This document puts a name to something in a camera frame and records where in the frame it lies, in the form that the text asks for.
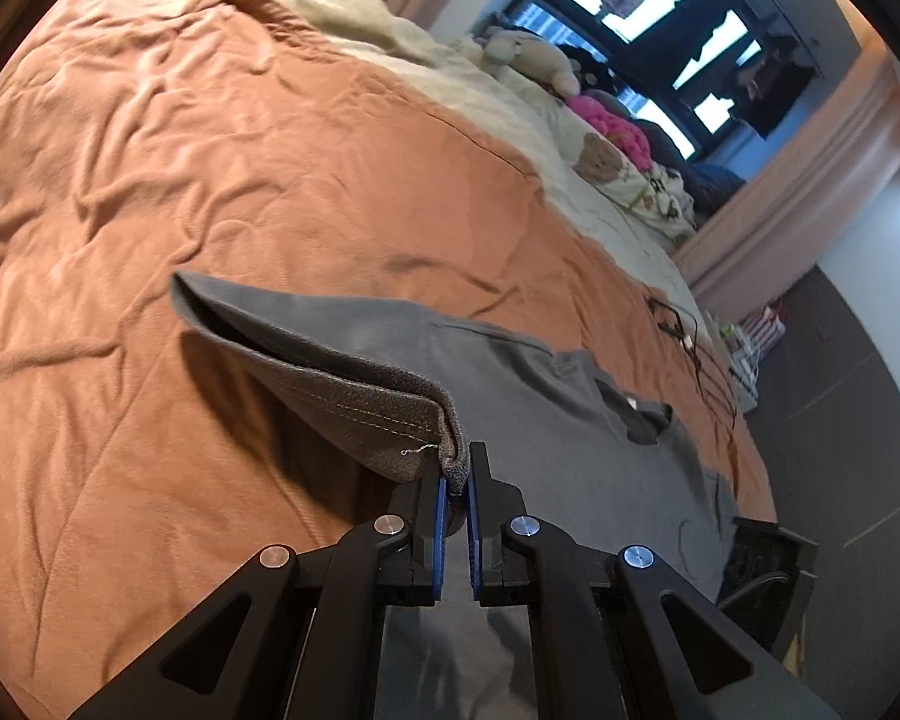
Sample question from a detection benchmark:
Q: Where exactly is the grey t-shirt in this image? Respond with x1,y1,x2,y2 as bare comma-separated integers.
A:
168,269,740,720

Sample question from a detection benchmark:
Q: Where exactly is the white bedside drawer cabinet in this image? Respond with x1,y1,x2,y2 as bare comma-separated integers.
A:
706,314,759,413

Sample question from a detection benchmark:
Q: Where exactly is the striped bag on cabinet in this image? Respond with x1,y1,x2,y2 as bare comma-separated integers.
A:
740,301,785,359

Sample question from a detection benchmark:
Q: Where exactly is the orange bed blanket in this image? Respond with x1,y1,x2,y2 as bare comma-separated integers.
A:
0,0,775,718

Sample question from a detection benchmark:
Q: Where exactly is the bear print cream quilt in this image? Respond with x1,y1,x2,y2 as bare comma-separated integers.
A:
551,103,696,245

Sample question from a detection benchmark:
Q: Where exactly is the right pink curtain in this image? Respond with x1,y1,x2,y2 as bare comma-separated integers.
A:
674,39,900,322

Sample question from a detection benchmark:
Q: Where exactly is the pink fluffy item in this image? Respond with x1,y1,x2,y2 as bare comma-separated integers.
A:
567,94,653,172

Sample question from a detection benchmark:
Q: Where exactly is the beige plush toy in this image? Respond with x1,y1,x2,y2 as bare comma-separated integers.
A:
481,29,580,99

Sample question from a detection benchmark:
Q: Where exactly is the cream bed sheet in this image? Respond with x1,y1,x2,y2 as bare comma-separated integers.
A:
226,0,712,353

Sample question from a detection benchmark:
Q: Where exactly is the hanging black coat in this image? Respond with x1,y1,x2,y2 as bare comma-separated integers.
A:
733,59,818,138

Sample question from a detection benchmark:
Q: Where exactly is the black cable on bed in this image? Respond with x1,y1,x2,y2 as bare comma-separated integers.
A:
645,296,742,496

